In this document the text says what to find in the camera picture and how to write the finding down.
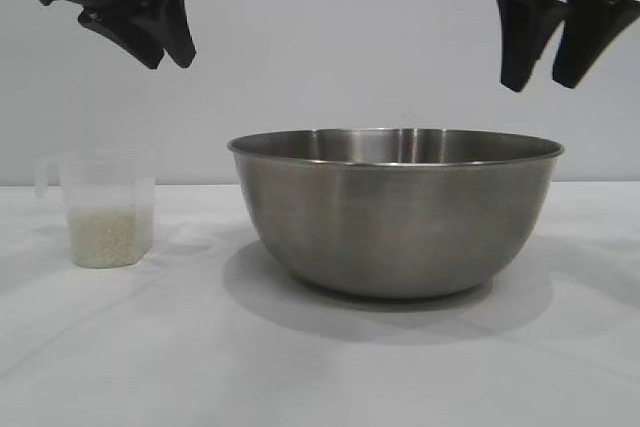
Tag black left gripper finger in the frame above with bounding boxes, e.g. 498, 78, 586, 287
77, 0, 166, 71
149, 0, 197, 68

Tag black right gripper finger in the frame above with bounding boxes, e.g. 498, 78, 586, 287
551, 0, 636, 90
494, 0, 569, 93

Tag clear plastic measuring cup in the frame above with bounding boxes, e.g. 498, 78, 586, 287
33, 149, 156, 268

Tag white rice grains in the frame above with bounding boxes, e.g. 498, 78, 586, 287
72, 210, 151, 267

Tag stainless steel mixing bowl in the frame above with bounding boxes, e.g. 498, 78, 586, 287
226, 127, 567, 301

